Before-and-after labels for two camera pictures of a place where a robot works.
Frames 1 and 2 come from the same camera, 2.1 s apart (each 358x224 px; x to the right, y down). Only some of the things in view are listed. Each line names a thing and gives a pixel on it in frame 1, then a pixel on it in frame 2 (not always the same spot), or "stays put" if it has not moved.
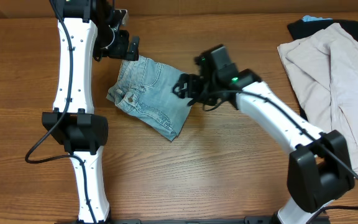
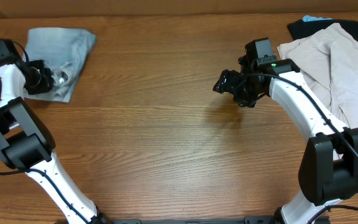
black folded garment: [305, 28] stays put
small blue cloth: [307, 18] stays put
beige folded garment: [331, 72] stays put
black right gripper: [192, 86] to [232, 83]
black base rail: [202, 221] stays put
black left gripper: [129, 46] to [45, 78]
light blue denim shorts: [145, 88] to [65, 51]
